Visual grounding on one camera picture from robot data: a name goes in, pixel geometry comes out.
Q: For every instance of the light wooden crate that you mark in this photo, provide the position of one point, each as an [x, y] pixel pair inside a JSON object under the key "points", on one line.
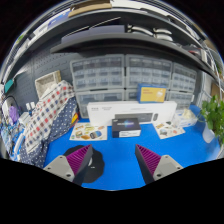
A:
{"points": [[46, 83]]}

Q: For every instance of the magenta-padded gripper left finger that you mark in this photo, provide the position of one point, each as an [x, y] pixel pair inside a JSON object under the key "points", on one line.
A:
{"points": [[78, 160]]}

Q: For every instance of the long white keyboard box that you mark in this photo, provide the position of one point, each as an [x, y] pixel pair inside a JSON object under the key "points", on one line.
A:
{"points": [[100, 113]]}

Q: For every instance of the dark wall shelf unit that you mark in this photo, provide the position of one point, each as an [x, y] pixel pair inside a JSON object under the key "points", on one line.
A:
{"points": [[116, 38]]}

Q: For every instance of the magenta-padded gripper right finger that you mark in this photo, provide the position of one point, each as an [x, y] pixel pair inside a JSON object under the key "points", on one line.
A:
{"points": [[148, 160]]}

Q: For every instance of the black round mouse pad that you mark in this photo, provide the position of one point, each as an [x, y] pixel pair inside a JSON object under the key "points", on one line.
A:
{"points": [[97, 163]]}

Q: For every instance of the small black box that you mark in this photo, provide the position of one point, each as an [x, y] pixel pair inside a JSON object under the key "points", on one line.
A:
{"points": [[126, 128]]}

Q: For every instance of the white blue glove box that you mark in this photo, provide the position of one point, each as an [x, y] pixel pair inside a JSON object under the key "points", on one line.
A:
{"points": [[186, 118]]}

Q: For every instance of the yellow blue box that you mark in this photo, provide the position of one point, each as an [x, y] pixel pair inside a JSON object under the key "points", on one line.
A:
{"points": [[151, 93]]}

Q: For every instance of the red blue checked cloth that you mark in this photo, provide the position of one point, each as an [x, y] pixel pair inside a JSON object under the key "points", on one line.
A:
{"points": [[46, 113]]}

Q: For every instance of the green plant in white pot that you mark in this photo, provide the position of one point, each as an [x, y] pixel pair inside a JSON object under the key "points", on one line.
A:
{"points": [[213, 116]]}

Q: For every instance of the food sticker sheet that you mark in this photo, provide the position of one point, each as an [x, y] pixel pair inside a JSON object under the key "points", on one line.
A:
{"points": [[87, 132]]}

